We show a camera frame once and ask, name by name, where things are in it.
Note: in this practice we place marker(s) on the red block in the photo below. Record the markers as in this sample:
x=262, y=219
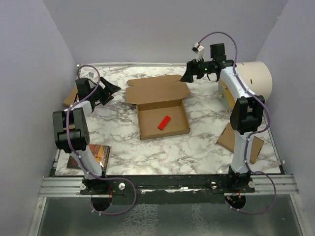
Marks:
x=164, y=122

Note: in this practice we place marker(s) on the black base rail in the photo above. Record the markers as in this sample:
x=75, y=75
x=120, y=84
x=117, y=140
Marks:
x=165, y=189

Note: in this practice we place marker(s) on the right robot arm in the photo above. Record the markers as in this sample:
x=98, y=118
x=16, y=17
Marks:
x=246, y=116

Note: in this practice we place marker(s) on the white cylinder container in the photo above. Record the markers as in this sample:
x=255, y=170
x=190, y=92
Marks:
x=256, y=75

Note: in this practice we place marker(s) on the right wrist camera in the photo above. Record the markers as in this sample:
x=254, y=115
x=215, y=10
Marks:
x=199, y=50

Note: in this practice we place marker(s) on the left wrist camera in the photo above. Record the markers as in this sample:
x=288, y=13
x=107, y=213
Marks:
x=89, y=73

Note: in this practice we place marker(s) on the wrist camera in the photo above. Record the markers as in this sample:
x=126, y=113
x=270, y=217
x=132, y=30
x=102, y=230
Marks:
x=89, y=73
x=199, y=50

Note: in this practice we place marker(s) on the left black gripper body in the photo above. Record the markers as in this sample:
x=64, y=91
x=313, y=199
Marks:
x=101, y=94

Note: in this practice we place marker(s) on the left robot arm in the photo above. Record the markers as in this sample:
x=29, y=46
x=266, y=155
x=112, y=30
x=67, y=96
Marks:
x=70, y=127

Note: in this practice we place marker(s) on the aluminium frame profile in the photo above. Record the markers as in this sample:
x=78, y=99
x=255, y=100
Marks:
x=52, y=187

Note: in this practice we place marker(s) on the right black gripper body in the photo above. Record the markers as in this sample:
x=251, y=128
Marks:
x=203, y=68

